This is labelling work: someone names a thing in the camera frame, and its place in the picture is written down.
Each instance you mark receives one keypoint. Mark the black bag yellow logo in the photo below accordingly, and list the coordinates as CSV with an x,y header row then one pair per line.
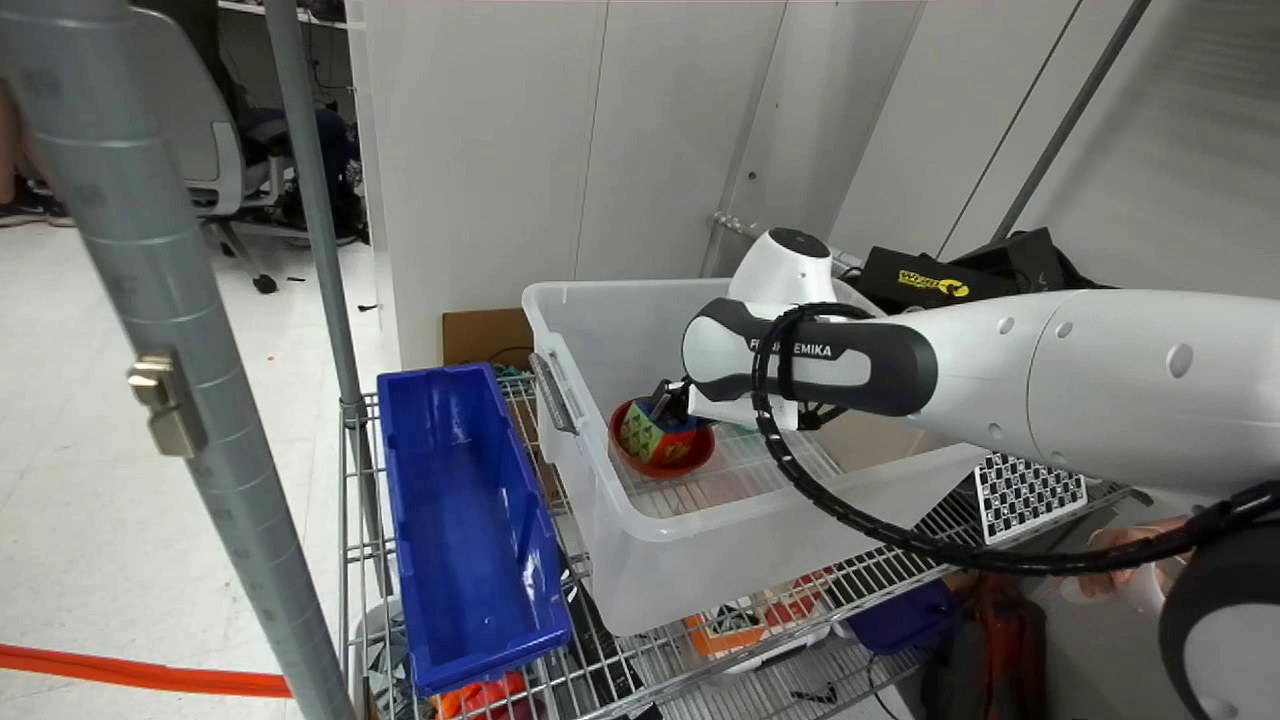
x,y
961,273

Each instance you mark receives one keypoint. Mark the thin grey metal pole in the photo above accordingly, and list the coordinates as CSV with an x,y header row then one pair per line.
x,y
309,163

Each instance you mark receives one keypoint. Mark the orange white box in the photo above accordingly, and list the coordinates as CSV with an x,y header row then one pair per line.
x,y
746,621

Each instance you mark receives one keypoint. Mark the red bowl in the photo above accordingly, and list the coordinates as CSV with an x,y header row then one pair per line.
x,y
683,458

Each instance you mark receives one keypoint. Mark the colourful toy cube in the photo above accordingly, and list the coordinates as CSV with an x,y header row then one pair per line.
x,y
642,429

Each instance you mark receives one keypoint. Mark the flat brown cardboard piece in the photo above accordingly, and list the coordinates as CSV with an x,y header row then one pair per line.
x,y
480,337

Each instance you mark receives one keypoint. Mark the clear plastic storage bin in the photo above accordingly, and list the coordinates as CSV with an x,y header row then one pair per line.
x,y
601,534

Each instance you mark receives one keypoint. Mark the blue plastic bin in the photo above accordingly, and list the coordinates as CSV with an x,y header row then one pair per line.
x,y
466,534

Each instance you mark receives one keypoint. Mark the dark blue item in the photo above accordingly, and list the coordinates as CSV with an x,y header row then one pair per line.
x,y
907,617

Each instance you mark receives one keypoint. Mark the red plastic item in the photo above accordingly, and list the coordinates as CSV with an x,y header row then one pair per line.
x,y
480,699

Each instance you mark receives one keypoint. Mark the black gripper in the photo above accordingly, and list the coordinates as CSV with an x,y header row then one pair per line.
x,y
668,398

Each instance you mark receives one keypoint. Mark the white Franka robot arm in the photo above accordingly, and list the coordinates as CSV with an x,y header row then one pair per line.
x,y
1106,386

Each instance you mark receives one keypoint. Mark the checkered calibration board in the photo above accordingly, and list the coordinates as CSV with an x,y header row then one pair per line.
x,y
1027,498

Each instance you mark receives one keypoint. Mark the thick grey metal pole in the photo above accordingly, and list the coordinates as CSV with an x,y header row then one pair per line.
x,y
161,267

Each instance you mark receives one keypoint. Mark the grey office chair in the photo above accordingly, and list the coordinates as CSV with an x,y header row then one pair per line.
x,y
201,107

